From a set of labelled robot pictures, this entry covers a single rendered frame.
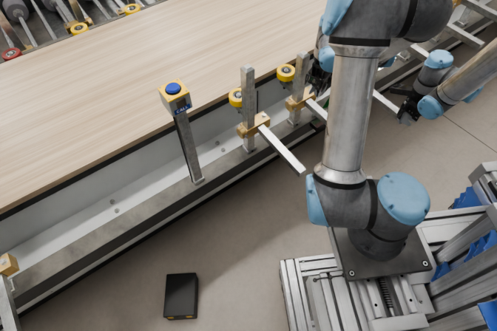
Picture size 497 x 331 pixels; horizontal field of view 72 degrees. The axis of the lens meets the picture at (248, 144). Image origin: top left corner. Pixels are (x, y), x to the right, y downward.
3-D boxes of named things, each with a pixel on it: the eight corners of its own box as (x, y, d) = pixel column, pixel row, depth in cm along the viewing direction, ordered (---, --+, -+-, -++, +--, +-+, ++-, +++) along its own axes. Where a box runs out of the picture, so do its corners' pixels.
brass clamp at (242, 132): (271, 126, 141) (271, 119, 137) (244, 142, 137) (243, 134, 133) (262, 117, 144) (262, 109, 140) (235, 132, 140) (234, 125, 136)
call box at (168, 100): (193, 108, 105) (189, 91, 98) (173, 119, 102) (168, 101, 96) (182, 95, 108) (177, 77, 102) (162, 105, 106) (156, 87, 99)
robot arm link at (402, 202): (417, 243, 80) (443, 219, 69) (359, 238, 81) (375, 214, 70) (408, 196, 87) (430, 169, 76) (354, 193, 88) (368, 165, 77)
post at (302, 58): (296, 133, 164) (310, 53, 125) (291, 137, 162) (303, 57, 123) (292, 128, 165) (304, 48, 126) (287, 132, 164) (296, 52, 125)
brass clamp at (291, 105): (316, 101, 150) (318, 93, 146) (292, 115, 146) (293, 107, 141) (307, 93, 153) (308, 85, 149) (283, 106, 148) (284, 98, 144)
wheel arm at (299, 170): (305, 174, 128) (307, 168, 124) (298, 179, 127) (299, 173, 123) (239, 103, 149) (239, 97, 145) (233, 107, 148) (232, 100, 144)
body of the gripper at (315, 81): (303, 85, 127) (307, 60, 117) (314, 72, 131) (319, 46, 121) (322, 94, 124) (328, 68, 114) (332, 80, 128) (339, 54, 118)
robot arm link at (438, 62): (447, 67, 108) (424, 53, 112) (433, 91, 117) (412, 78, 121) (461, 57, 111) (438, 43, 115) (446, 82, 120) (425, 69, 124)
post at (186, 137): (205, 180, 141) (187, 106, 104) (194, 186, 139) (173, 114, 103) (199, 172, 143) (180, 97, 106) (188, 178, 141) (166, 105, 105)
